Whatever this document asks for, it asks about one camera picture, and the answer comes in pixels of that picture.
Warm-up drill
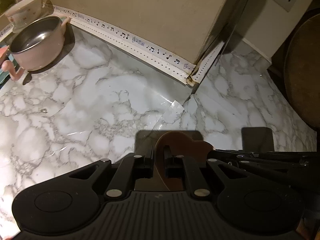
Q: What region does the white floral ceramic bowl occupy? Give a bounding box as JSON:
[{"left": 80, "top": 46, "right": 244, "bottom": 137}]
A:
[{"left": 4, "top": 0, "right": 54, "bottom": 34}]

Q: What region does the round wooden cutting board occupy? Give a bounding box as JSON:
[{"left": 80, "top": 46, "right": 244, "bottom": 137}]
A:
[{"left": 284, "top": 14, "right": 319, "bottom": 130}]

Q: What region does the pink heart-shaped dish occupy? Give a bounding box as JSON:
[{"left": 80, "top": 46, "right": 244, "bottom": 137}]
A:
[{"left": 155, "top": 131, "right": 214, "bottom": 191}]

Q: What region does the blue ice cube tray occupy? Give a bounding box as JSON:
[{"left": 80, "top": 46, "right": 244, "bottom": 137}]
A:
[{"left": 0, "top": 46, "right": 9, "bottom": 88}]

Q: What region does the pink pot with steel interior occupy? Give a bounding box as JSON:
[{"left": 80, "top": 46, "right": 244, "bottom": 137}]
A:
[{"left": 1, "top": 16, "right": 70, "bottom": 81}]

